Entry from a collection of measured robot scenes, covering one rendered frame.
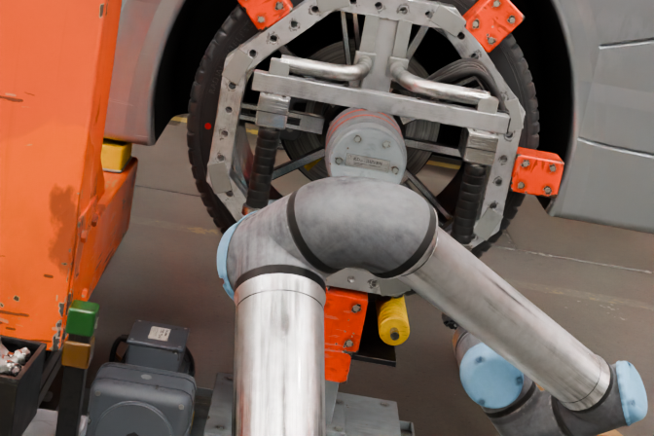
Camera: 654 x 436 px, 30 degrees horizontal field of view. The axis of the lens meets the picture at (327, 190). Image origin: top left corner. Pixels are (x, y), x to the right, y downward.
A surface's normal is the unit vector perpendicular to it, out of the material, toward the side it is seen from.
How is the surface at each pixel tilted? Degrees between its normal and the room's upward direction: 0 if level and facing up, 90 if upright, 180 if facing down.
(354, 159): 90
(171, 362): 90
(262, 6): 90
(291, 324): 39
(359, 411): 0
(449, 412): 0
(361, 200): 47
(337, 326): 90
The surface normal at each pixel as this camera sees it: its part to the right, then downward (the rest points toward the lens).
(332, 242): -0.12, 0.40
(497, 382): -0.05, 0.17
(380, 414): 0.18, -0.95
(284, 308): 0.15, -0.59
